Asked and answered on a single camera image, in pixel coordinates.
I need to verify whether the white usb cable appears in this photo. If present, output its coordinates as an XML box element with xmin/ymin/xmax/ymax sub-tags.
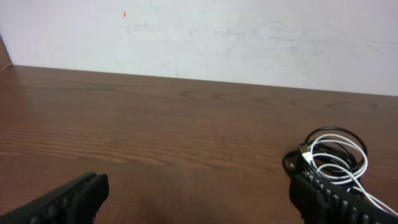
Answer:
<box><xmin>300</xmin><ymin>134</ymin><xmax>398</xmax><ymax>216</ymax></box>

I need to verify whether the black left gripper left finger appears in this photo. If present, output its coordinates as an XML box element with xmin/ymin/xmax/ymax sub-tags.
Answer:
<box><xmin>1</xmin><ymin>172</ymin><xmax>109</xmax><ymax>224</ymax></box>

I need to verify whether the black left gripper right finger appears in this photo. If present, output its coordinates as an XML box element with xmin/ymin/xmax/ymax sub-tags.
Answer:
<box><xmin>289</xmin><ymin>172</ymin><xmax>397</xmax><ymax>224</ymax></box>

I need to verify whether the black usb cable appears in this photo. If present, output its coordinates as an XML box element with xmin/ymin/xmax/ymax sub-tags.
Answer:
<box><xmin>282</xmin><ymin>126</ymin><xmax>369</xmax><ymax>187</ymax></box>

